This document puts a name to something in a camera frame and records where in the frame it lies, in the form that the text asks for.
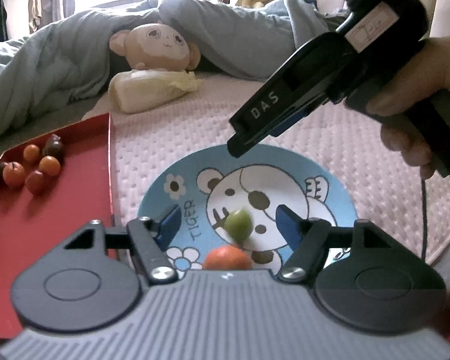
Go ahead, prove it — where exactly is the person's right hand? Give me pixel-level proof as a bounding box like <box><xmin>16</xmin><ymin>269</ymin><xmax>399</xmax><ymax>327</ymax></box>
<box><xmin>367</xmin><ymin>37</ymin><xmax>450</xmax><ymax>180</ymax></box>

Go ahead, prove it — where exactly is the monkey plush toy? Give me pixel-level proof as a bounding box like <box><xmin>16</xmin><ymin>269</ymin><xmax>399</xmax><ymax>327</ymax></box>
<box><xmin>109</xmin><ymin>23</ymin><xmax>201</xmax><ymax>72</ymax></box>

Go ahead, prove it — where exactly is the black cable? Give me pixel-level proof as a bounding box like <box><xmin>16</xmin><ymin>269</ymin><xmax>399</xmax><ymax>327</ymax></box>
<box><xmin>419</xmin><ymin>177</ymin><xmax>429</xmax><ymax>261</ymax></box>

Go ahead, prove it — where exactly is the grey bed sheet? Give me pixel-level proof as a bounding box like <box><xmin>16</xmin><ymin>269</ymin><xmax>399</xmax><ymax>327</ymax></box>
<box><xmin>0</xmin><ymin>96</ymin><xmax>111</xmax><ymax>157</ymax></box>

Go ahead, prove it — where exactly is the small orange kumquat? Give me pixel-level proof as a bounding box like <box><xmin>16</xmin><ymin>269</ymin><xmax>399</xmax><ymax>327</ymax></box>
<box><xmin>23</xmin><ymin>144</ymin><xmax>41</xmax><ymax>164</ymax></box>

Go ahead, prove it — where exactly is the red cardboard tray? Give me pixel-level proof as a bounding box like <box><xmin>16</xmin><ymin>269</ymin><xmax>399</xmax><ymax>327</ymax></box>
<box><xmin>0</xmin><ymin>114</ymin><xmax>119</xmax><ymax>339</ymax></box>

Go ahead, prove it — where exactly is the plush cabbage toy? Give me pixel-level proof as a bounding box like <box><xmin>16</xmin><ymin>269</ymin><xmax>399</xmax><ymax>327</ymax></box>
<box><xmin>108</xmin><ymin>70</ymin><xmax>202</xmax><ymax>114</ymax></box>

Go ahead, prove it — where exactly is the dark tomato behind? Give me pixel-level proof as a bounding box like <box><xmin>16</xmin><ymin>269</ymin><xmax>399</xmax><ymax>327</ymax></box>
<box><xmin>0</xmin><ymin>162</ymin><xmax>8</xmax><ymax>177</ymax></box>

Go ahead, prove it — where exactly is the dark purple tomato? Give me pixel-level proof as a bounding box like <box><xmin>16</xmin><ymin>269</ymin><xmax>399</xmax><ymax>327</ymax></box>
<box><xmin>42</xmin><ymin>141</ymin><xmax>65</xmax><ymax>164</ymax></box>

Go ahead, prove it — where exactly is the orange-red tomato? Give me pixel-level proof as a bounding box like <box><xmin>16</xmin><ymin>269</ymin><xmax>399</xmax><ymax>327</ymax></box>
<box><xmin>2</xmin><ymin>162</ymin><xmax>26</xmax><ymax>189</ymax></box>

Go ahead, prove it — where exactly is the grey-blue blanket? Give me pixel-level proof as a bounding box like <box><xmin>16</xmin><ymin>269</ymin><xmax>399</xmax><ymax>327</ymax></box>
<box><xmin>0</xmin><ymin>0</ymin><xmax>328</xmax><ymax>135</ymax></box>

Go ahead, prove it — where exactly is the small red cherry tomato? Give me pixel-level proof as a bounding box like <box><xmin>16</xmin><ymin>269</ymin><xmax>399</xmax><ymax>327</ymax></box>
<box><xmin>25</xmin><ymin>170</ymin><xmax>45</xmax><ymax>195</ymax></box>

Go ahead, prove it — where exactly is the blue cartoon tiger plate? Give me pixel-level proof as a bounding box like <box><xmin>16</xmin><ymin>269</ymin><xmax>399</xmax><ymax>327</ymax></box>
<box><xmin>138</xmin><ymin>145</ymin><xmax>358</xmax><ymax>276</ymax></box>

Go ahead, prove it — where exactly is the small green tomato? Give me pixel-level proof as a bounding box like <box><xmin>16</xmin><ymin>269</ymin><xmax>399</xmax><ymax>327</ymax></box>
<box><xmin>223</xmin><ymin>209</ymin><xmax>254</xmax><ymax>243</ymax></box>

